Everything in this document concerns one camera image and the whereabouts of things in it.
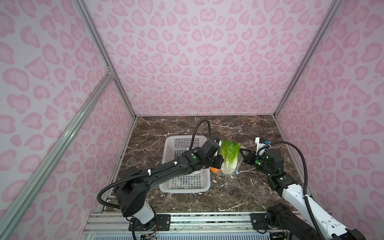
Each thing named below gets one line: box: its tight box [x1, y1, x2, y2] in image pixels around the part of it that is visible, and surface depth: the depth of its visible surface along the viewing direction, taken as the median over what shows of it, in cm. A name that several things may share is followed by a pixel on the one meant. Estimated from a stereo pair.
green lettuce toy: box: [219, 140, 241, 174], surface depth 78 cm
